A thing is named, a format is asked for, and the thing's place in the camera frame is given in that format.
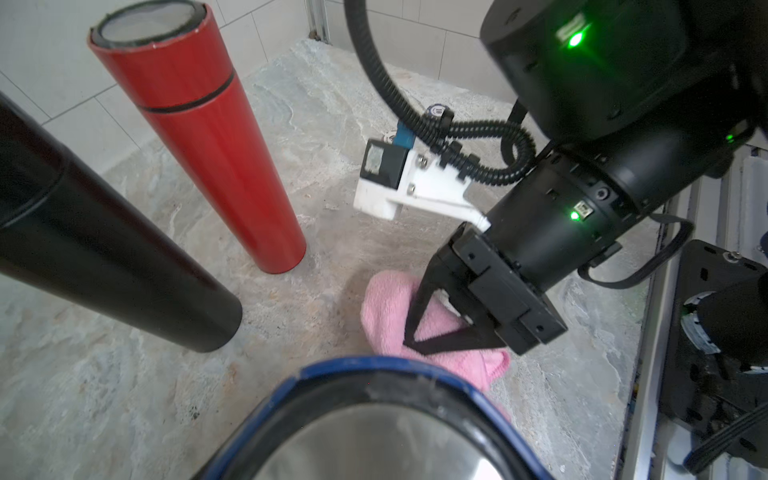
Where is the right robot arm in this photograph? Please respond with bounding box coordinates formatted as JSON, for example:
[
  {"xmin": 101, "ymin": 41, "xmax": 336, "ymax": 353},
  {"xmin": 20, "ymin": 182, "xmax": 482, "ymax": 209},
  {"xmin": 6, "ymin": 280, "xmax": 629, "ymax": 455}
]
[{"xmin": 404, "ymin": 1, "xmax": 767, "ymax": 355}]

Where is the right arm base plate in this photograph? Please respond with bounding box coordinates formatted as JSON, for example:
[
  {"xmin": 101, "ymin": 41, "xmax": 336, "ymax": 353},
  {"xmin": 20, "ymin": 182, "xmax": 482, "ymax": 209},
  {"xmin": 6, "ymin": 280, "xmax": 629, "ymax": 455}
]
[{"xmin": 660, "ymin": 240, "xmax": 767, "ymax": 442}]

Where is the black thermos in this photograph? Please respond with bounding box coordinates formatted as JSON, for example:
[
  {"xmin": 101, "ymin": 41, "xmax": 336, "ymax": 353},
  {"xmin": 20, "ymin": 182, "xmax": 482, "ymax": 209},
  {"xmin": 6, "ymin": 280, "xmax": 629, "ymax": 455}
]
[{"xmin": 1, "ymin": 96, "xmax": 243, "ymax": 352}]

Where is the blue thermos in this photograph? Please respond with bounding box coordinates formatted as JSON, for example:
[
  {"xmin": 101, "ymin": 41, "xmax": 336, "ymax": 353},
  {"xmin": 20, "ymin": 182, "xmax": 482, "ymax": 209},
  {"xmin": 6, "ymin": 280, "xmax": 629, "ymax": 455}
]
[{"xmin": 194, "ymin": 356, "xmax": 551, "ymax": 479}]

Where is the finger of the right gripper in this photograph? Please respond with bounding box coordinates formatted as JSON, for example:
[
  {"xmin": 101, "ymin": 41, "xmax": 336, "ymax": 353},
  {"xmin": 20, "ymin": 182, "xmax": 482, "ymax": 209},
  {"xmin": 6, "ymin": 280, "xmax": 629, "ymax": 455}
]
[
  {"xmin": 405, "ymin": 239, "xmax": 465, "ymax": 330},
  {"xmin": 404, "ymin": 324, "xmax": 507, "ymax": 356}
]

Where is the red thermos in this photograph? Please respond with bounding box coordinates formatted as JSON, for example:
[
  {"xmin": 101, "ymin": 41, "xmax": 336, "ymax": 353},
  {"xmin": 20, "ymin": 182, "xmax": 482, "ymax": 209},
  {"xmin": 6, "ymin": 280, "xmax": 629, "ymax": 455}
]
[{"xmin": 88, "ymin": 1, "xmax": 306, "ymax": 274}]

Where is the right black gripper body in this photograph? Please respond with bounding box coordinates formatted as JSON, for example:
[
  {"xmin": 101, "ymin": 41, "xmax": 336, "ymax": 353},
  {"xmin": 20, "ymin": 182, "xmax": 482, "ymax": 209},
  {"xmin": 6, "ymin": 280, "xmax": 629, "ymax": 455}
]
[{"xmin": 451, "ymin": 153, "xmax": 646, "ymax": 355}]

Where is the pink cloth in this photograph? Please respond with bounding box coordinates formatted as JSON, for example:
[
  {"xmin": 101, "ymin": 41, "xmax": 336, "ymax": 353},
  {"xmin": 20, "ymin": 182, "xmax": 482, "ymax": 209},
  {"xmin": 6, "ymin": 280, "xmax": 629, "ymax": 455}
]
[{"xmin": 360, "ymin": 269, "xmax": 512, "ymax": 392}]

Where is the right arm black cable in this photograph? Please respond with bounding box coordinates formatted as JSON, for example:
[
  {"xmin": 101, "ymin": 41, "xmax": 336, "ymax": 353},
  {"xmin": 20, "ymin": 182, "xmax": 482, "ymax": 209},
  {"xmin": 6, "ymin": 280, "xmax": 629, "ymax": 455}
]
[{"xmin": 343, "ymin": 0, "xmax": 538, "ymax": 187}]

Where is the aluminium mounting rail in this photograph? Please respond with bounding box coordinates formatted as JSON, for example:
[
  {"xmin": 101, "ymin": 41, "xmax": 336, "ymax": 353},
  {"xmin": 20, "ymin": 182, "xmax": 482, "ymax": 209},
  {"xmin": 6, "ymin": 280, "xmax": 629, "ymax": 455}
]
[{"xmin": 615, "ymin": 134, "xmax": 767, "ymax": 479}]

